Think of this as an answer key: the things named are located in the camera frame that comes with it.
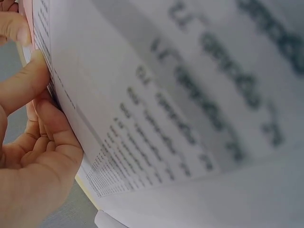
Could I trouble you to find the person's right hand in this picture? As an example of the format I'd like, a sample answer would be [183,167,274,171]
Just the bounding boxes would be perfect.
[0,0,33,47]

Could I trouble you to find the person's left hand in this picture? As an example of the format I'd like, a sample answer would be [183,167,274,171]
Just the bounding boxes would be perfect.
[0,50,84,228]

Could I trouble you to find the white printed paper sheets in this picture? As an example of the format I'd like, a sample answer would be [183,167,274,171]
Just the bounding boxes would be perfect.
[32,0,304,228]

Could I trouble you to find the cream paper sheet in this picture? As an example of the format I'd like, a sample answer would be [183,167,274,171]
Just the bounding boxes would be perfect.
[15,42,103,213]

